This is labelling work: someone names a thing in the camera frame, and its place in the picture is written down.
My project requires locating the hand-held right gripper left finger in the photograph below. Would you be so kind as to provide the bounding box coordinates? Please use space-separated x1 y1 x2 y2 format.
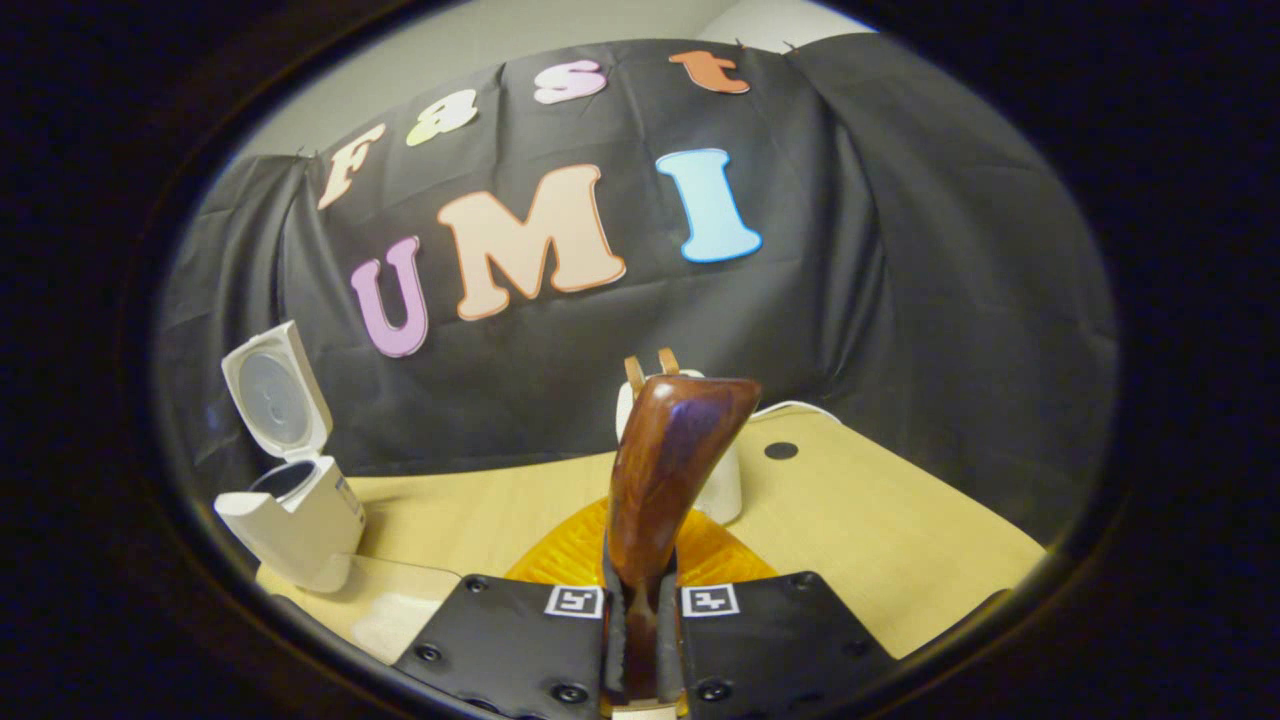
392 497 641 720

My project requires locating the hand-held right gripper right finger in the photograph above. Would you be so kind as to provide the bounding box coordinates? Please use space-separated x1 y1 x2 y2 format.
655 505 896 720

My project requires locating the brown wooden spoon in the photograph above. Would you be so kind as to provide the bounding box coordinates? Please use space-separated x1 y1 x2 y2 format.
603 375 763 706

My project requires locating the white rice cooker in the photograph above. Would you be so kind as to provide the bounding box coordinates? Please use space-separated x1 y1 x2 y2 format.
213 320 367 594

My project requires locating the clear plastic container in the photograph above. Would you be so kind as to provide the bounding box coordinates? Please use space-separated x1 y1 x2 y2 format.
330 555 466 666

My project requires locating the white toaster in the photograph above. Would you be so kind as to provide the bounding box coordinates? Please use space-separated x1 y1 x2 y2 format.
615 370 743 526

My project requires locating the black backdrop cloth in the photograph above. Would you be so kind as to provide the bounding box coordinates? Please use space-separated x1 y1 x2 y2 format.
155 33 1118 546

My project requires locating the white toaster cable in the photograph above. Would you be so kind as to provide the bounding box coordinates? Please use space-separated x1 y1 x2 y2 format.
750 400 844 426

